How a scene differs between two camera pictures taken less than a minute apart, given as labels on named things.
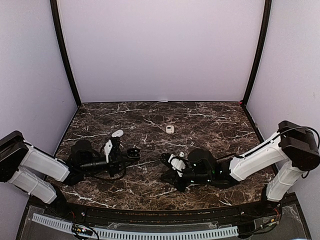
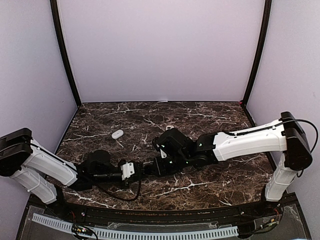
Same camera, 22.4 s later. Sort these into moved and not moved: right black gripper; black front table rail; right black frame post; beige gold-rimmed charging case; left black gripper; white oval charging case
Moved: right black gripper; left black gripper
Not moved: beige gold-rimmed charging case; white oval charging case; right black frame post; black front table rail
